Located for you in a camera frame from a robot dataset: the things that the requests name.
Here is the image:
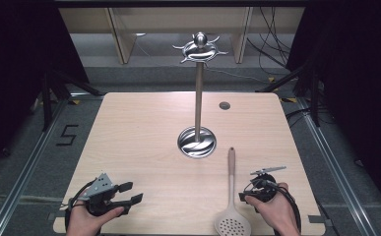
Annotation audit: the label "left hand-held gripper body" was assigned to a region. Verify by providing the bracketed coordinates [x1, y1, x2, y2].
[78, 172, 129, 217]

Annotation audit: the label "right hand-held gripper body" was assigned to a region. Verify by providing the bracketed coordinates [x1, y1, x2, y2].
[242, 165, 287, 202]

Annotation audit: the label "beige slotted spoon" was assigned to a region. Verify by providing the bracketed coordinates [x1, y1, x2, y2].
[214, 147, 252, 236]

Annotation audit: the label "steel utensil rack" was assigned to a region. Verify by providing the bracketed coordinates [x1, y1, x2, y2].
[172, 31, 229, 159]

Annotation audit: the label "person's right hand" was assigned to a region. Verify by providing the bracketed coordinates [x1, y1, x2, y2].
[244, 182, 301, 236]

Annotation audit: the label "person's left hand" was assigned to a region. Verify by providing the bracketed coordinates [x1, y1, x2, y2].
[65, 203, 125, 236]

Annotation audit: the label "black stand legs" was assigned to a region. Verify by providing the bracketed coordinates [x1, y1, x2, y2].
[256, 61, 323, 128]
[40, 68, 104, 133]

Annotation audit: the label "light wooden shelf unit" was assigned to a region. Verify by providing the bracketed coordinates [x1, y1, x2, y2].
[58, 7, 306, 65]

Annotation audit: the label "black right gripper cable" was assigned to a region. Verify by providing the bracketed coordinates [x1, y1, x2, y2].
[266, 181, 303, 234]

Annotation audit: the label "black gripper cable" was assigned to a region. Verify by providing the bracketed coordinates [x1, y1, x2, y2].
[64, 179, 97, 234]
[266, 181, 303, 234]

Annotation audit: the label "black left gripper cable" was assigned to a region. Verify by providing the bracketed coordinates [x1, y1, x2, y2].
[64, 179, 97, 234]

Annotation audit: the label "metal floor rail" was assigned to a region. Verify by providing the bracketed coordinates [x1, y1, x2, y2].
[0, 93, 104, 236]
[295, 97, 374, 236]

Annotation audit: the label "white floor cable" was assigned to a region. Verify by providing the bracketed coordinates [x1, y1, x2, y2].
[204, 66, 269, 85]

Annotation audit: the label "bundle of black cables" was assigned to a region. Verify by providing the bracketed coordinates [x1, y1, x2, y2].
[246, 6, 294, 77]

